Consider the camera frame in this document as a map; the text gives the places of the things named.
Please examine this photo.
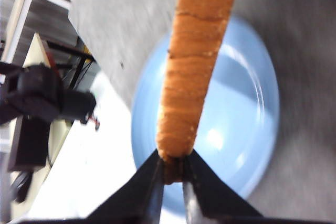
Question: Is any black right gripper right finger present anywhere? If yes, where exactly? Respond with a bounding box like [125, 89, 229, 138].
[183, 150, 263, 220]

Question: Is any white bread slice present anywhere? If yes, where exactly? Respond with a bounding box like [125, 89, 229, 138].
[155, 0, 234, 185]

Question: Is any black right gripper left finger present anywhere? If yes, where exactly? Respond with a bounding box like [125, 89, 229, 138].
[86, 151, 165, 221]

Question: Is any blue plate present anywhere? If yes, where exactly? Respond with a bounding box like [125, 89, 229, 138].
[130, 15, 280, 216]

